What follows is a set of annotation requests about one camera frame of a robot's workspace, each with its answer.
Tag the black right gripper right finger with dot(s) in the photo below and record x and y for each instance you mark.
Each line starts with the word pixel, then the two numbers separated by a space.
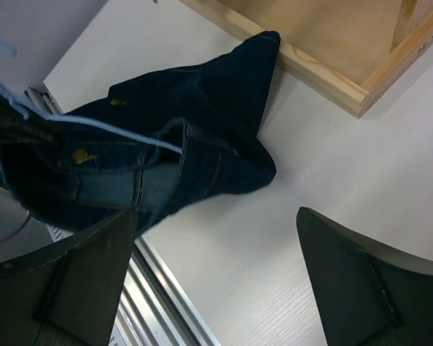
pixel 367 292

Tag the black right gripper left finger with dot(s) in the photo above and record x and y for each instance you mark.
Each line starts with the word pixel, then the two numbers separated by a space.
pixel 67 293

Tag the dark blue denim garment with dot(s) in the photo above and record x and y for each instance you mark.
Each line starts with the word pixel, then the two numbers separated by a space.
pixel 213 111

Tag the light blue dark-denim hanger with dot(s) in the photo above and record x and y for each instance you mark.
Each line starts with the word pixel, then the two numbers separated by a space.
pixel 25 108

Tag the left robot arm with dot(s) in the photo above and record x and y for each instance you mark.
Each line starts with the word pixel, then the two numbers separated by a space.
pixel 14 128

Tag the wooden clothes rack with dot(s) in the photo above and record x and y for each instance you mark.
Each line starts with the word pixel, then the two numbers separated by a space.
pixel 349 51

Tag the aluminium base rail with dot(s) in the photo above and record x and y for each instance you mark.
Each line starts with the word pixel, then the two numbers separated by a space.
pixel 153 308

